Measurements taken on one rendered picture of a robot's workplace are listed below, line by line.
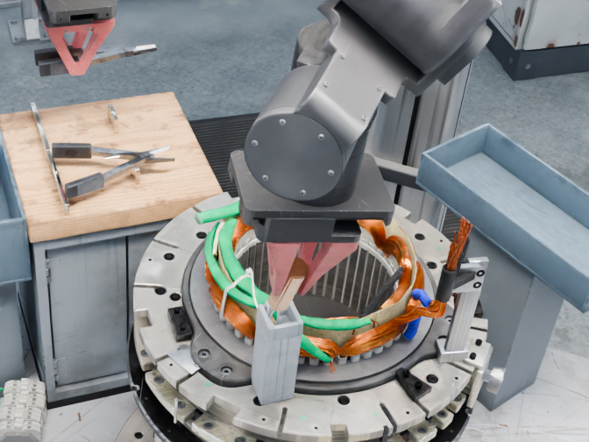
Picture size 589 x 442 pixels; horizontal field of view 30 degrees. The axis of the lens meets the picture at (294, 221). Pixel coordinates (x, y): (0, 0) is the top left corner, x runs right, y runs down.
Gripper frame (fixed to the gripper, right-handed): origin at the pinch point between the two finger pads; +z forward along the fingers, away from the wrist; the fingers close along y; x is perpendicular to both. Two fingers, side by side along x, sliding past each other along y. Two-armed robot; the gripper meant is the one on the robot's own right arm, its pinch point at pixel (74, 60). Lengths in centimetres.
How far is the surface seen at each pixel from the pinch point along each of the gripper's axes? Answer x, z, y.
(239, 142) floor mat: 70, 117, -121
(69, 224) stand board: -3.7, 9.7, 13.9
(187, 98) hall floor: 63, 118, -145
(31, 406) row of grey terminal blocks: -8.9, 33.9, 16.2
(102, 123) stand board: 3.1, 9.3, -0.8
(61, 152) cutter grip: -2.7, 6.9, 6.1
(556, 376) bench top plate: 54, 36, 27
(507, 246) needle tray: 40.0, 11.4, 26.5
